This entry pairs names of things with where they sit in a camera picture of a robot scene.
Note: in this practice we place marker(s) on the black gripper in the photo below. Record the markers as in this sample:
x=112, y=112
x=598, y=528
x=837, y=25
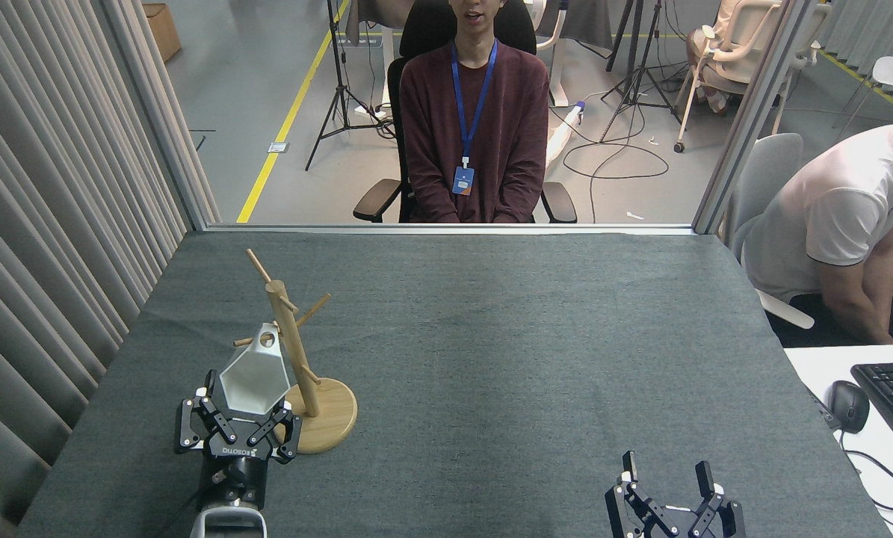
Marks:
x=237, y=467
x=679, y=524

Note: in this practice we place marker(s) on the white hexagonal cup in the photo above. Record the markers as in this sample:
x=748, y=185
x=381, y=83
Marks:
x=252, y=381

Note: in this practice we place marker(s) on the wooden cup rack with pegs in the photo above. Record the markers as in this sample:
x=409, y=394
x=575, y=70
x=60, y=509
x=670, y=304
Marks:
x=330, y=418

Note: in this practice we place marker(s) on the black computer mouse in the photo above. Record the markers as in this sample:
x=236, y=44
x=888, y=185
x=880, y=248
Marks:
x=850, y=407

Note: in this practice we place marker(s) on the dark grey table cloth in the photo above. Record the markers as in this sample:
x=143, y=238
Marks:
x=491, y=336

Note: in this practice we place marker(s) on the black office chair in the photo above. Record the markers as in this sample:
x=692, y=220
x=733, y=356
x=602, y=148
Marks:
x=375, y=200

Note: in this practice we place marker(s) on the metal floor socket plate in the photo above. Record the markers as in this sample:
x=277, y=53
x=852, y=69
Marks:
x=279, y=147

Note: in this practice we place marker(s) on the beige pleated curtain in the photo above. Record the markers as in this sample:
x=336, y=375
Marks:
x=42, y=224

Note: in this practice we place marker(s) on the person seated at desk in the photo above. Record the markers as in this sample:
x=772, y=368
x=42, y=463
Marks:
x=827, y=209

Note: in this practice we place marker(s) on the person seated across table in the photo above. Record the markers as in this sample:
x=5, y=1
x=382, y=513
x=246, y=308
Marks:
x=431, y=134

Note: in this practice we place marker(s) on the pale grey shell chair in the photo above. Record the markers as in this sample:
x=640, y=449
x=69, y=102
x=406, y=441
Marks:
x=767, y=164

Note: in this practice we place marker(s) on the black tripod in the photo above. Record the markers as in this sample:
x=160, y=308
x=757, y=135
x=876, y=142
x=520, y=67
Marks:
x=635, y=82
x=335, y=75

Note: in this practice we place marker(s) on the white object with blue tip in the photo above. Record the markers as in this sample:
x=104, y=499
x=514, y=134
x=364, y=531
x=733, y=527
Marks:
x=562, y=138

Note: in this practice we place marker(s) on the brown cardboard box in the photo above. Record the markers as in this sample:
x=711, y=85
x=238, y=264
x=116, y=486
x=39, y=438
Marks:
x=164, y=30

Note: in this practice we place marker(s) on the silver frame post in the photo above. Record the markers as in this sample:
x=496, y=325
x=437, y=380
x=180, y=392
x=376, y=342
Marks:
x=752, y=112
x=158, y=112

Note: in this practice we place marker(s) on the white wheeled chair frame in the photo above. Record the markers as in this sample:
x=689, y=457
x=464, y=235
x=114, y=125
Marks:
x=752, y=30

